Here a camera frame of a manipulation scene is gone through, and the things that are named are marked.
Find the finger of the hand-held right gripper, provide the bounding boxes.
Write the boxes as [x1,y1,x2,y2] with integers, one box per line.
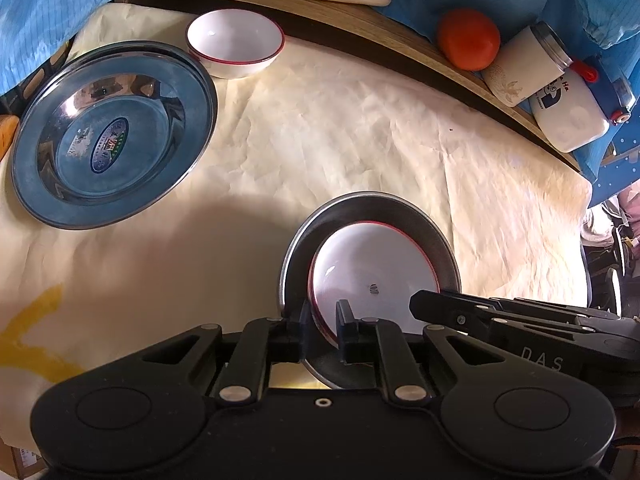
[487,317,601,347]
[409,289,621,334]

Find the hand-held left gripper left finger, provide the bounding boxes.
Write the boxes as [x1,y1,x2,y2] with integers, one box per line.
[116,300,317,406]

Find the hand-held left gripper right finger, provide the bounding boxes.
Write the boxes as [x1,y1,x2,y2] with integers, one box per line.
[336,300,511,405]

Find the white bowl red rim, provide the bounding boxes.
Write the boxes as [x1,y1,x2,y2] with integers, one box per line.
[186,8,286,80]
[307,221,442,351]

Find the steel bowl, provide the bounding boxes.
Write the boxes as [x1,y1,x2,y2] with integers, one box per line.
[277,191,462,391]

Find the steel plate with sticker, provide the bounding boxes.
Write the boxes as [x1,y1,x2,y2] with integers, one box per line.
[11,40,218,231]

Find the pale cloth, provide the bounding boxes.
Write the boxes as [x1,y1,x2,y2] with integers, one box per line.
[580,187,640,261]

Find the blue dotted cloth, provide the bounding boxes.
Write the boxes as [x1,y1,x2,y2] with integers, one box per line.
[575,50,640,208]

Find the cream table cloth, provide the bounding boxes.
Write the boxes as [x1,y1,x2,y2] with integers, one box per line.
[0,2,593,461]

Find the white and blue water bottle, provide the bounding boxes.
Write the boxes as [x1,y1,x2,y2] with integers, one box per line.
[530,57,638,153]

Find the white thermos flask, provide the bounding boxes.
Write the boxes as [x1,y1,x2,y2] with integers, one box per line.
[482,21,573,108]

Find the orange tomato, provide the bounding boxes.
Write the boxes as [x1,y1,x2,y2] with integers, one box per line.
[437,8,502,72]

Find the blue coat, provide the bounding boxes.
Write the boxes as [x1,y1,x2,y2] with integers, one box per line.
[0,0,640,96]

